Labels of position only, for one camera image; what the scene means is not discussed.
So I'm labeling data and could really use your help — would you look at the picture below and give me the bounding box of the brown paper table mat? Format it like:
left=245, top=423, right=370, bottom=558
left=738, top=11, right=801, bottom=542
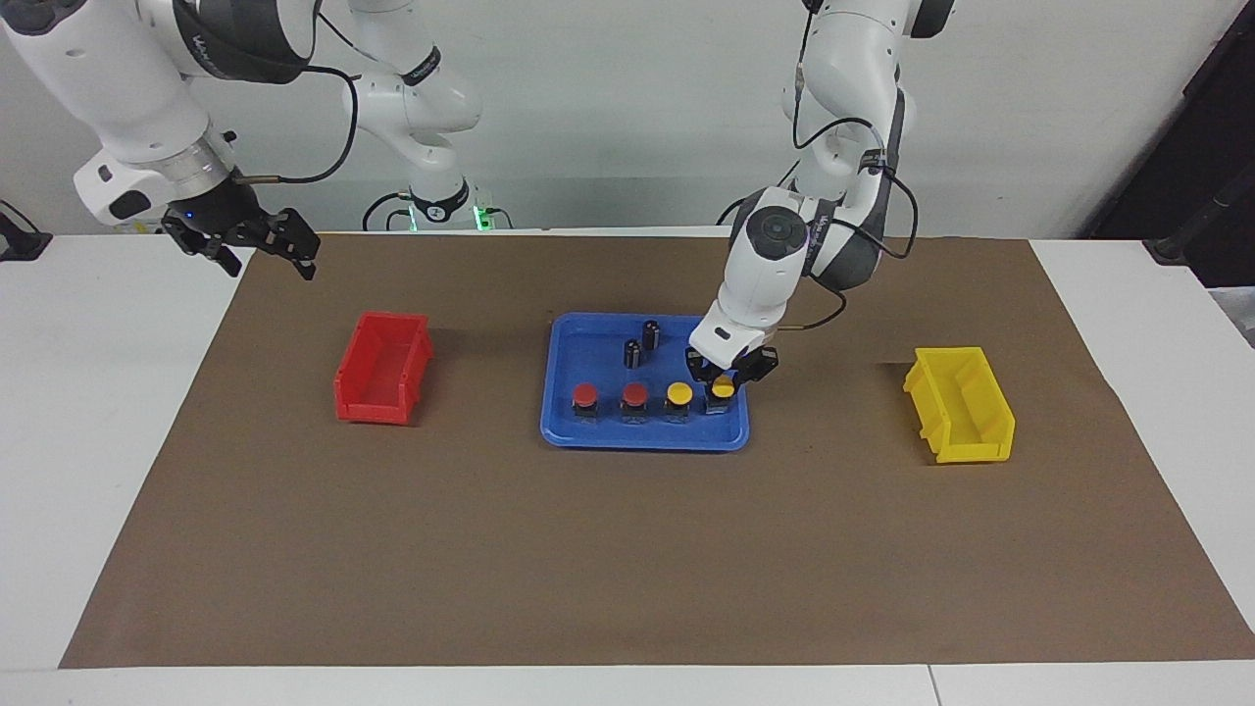
left=59, top=233, right=1255, bottom=670

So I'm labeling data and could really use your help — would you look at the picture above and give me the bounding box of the black stand pole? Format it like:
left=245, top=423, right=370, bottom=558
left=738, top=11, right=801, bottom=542
left=1142, top=184, right=1255, bottom=268

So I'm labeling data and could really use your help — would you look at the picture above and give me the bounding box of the black clamp mount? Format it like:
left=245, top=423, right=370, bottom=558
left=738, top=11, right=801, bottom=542
left=0, top=201, right=53, bottom=262

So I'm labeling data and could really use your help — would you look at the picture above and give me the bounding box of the yellow plastic parts bin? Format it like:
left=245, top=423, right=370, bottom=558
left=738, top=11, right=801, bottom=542
left=903, top=346, right=1016, bottom=464

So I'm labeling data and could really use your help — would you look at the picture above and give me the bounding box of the red plastic parts bin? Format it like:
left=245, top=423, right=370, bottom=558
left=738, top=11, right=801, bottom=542
left=333, top=312, right=435, bottom=426

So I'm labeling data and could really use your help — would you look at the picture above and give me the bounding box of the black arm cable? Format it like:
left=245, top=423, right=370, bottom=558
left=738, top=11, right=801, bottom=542
left=235, top=8, right=418, bottom=187
left=719, top=0, right=921, bottom=334

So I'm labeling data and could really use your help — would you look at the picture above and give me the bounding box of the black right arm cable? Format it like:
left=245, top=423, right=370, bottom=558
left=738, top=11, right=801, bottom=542
left=235, top=8, right=418, bottom=187

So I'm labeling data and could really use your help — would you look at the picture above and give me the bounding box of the blue plastic tray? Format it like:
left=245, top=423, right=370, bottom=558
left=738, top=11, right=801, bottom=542
left=540, top=312, right=751, bottom=452

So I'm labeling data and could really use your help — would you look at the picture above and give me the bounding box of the black side panel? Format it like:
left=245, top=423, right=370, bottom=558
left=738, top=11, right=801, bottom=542
left=1081, top=0, right=1255, bottom=289

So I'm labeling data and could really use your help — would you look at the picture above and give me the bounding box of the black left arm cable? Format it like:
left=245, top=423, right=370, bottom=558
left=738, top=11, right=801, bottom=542
left=719, top=0, right=921, bottom=334

